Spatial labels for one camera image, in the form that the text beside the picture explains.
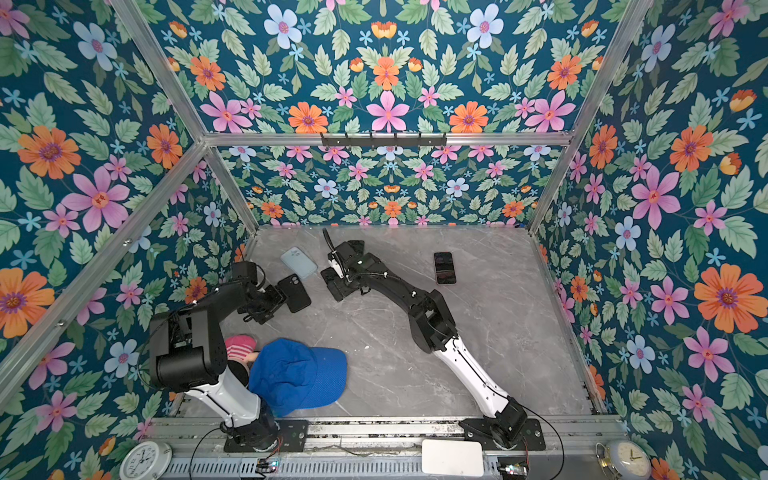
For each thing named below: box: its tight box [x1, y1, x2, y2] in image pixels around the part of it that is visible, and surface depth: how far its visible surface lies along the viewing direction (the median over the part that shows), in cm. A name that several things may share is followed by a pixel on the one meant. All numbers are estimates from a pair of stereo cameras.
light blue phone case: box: [280, 246, 318, 280], surface depth 111 cm
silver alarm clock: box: [608, 439, 652, 480], surface depth 68 cm
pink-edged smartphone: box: [434, 252, 457, 284], surface depth 110 cm
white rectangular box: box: [421, 439, 484, 477], surface depth 67 cm
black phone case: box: [277, 273, 311, 313], surface depth 104 cm
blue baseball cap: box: [249, 338, 348, 417], surface depth 84 cm
